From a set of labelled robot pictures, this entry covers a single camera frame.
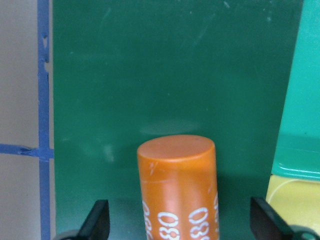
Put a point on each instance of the green plastic tray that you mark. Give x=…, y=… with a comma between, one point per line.
x=297, y=153

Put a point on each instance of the green conveyor belt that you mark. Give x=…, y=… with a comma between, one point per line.
x=128, y=71

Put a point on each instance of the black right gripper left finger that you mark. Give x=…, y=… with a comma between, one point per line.
x=96, y=226

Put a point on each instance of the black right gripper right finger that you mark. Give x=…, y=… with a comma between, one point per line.
x=266, y=224

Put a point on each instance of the yellow plastic tray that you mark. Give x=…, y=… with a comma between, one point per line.
x=296, y=200

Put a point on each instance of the orange cylinder with 4680 text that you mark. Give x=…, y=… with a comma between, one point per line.
x=178, y=181

